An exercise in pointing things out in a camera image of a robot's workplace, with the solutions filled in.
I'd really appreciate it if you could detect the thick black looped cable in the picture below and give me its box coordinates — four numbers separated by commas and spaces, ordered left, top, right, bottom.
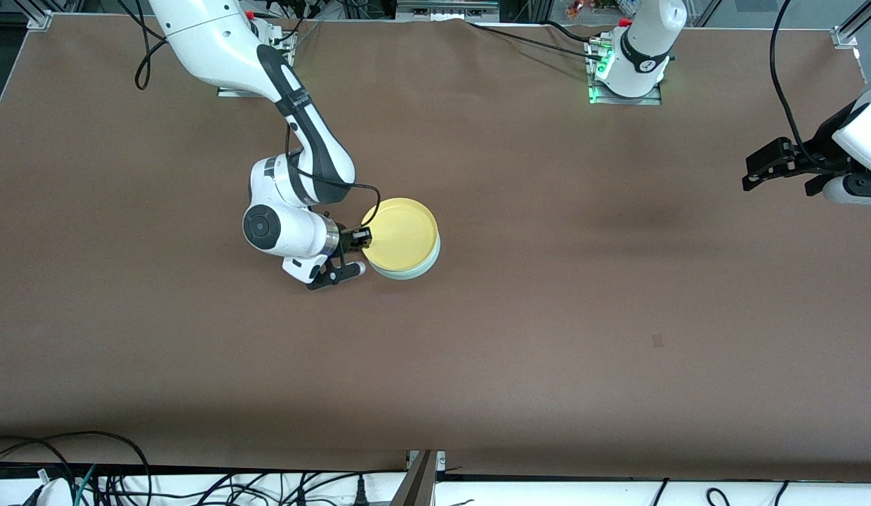
0, 431, 153, 506

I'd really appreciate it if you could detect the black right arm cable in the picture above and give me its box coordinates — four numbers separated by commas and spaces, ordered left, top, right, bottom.
116, 0, 382, 227

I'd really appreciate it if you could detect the long black table cable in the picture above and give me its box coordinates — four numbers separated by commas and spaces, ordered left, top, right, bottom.
466, 20, 605, 60

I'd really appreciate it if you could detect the short black table cable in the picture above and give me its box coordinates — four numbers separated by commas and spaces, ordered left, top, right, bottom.
544, 20, 608, 46

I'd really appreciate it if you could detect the metal rail with sockets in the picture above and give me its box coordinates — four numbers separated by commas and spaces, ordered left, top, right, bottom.
395, 0, 501, 22

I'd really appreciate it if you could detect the brown table cover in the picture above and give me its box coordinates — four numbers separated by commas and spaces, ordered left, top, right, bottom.
0, 14, 871, 473

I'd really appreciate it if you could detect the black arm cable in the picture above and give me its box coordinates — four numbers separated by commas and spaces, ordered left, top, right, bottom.
116, 0, 382, 227
770, 0, 840, 171

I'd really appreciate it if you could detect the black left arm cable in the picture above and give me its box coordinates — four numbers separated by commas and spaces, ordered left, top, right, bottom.
770, 0, 840, 171

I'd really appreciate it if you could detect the green cable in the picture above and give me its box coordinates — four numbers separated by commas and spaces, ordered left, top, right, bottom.
73, 464, 99, 506

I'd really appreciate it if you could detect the pale green plate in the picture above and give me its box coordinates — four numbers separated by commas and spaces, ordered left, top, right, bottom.
369, 235, 443, 282

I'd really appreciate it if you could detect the yellow plate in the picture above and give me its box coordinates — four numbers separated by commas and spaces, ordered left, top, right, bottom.
362, 197, 439, 273

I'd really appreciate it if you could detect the aluminium extrusion post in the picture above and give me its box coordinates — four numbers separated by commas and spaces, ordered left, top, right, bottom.
390, 450, 440, 506

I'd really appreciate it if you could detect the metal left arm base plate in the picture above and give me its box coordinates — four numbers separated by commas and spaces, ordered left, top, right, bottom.
587, 35, 664, 106

